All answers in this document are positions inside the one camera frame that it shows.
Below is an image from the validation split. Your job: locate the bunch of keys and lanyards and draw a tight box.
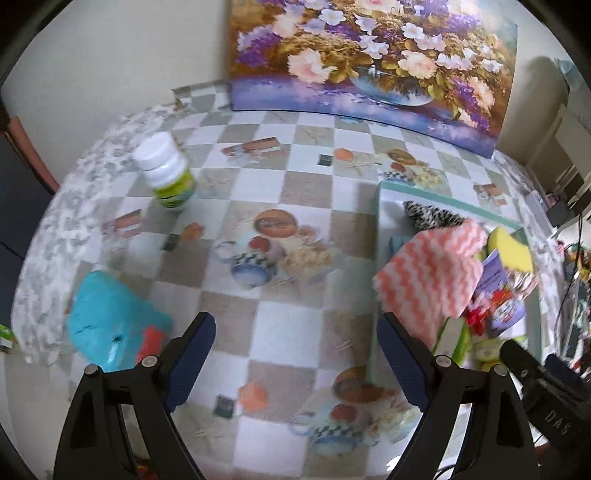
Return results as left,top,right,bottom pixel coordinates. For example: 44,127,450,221
556,240,591,278

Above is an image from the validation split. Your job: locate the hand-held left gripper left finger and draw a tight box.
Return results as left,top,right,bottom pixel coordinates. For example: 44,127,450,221
53,311,217,480

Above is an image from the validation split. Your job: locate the flower painting canvas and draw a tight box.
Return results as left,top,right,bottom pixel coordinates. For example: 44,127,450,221
228,0,519,160

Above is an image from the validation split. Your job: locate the black power adapter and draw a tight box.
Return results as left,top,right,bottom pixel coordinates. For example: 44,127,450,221
547,203,571,227

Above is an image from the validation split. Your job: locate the white tray with teal rim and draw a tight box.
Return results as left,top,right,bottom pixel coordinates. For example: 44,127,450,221
367,180,543,384

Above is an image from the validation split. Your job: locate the purple cartoon packet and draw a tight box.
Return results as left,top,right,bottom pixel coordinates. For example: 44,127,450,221
471,249,527,337

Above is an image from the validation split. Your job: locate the light teal cloth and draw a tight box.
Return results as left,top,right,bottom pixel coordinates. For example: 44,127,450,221
388,235,416,259

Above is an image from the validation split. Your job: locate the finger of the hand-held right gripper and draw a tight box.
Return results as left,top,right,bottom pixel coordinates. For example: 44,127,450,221
500,339,544,393

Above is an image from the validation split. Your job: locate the yellow-green cloth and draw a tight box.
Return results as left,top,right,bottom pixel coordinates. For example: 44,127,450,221
471,339,527,372

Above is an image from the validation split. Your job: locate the checkered printed tablecloth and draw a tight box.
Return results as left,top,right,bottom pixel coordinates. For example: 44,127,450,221
11,80,555,480

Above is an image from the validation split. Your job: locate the small green white box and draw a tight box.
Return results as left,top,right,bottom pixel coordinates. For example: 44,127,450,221
0,323,20,354

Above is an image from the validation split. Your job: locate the white-capped green bottle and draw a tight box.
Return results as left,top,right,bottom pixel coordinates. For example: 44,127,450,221
133,131,198,213

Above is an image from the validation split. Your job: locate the yellow sponge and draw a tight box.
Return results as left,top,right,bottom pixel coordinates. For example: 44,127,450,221
487,226,534,273

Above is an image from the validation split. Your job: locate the bright turquoise cloth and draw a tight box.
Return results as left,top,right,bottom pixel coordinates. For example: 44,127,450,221
67,271,174,374

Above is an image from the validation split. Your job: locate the pink white zigzag cloth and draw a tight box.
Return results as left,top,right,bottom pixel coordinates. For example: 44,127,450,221
373,219,488,321

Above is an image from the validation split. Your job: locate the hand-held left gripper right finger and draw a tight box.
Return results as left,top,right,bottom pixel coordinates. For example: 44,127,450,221
377,312,541,480

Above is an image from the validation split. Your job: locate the reddish brown wooden frame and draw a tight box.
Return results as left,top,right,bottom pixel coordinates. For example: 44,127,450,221
2,115,61,195

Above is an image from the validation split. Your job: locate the black white zebra-striped cloth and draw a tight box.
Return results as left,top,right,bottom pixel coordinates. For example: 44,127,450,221
403,200,467,232

